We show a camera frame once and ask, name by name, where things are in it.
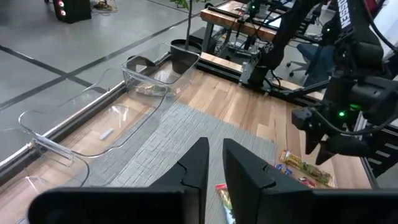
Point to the wooden desk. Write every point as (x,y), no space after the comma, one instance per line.
(224,18)

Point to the white label sticker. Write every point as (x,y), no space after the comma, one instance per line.
(106,134)

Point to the blue granola bar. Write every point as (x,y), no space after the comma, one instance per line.
(284,170)

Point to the snack packets pile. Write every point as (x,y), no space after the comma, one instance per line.
(306,168)

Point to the candy bars in right bin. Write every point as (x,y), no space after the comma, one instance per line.
(152,90)

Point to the blue office chair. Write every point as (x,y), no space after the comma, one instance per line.
(314,54)

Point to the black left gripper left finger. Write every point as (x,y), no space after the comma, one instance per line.
(192,174)

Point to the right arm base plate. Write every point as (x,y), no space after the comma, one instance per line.
(247,70)

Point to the clear plastic bin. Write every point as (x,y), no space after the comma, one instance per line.
(124,118)
(130,67)
(46,174)

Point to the green plant in black pot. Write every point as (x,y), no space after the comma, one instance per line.
(185,59)

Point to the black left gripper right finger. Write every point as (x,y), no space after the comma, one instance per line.
(245,186)

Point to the gray woven placemat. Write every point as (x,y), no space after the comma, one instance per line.
(174,133)

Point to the red green granola bar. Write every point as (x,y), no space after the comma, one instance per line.
(307,182)
(226,202)

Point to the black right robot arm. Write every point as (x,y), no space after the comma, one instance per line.
(357,56)

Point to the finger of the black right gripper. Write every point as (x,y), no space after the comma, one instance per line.
(312,140)
(326,152)

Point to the black computer tower pink lights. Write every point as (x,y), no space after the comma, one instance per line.
(74,11)

